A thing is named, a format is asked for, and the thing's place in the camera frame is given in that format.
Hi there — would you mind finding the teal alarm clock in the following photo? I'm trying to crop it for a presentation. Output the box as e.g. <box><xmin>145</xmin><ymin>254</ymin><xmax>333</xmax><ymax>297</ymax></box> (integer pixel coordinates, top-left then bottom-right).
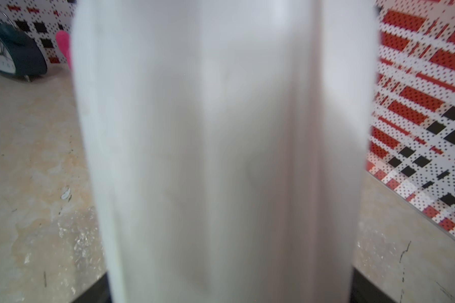
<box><xmin>0</xmin><ymin>10</ymin><xmax>48</xmax><ymax>82</ymax></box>

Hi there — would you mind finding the tall white ribbed vase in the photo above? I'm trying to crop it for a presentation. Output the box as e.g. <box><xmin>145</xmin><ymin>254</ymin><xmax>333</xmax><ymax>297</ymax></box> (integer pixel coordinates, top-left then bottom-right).
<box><xmin>72</xmin><ymin>1</ymin><xmax>379</xmax><ymax>302</ymax></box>

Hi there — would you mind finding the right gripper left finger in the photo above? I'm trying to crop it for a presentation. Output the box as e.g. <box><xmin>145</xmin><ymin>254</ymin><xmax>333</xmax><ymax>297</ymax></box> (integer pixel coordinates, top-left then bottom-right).
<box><xmin>72</xmin><ymin>274</ymin><xmax>109</xmax><ymax>303</ymax></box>

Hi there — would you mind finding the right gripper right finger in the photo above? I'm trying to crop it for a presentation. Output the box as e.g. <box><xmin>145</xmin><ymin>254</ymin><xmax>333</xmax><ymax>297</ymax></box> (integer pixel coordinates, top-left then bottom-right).
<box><xmin>351</xmin><ymin>268</ymin><xmax>388</xmax><ymax>303</ymax></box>

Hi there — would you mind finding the owl plush toy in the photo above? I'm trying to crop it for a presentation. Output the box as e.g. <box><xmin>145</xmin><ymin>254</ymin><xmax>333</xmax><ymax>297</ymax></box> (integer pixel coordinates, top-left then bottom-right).
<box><xmin>56</xmin><ymin>30</ymin><xmax>73</xmax><ymax>70</ymax></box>

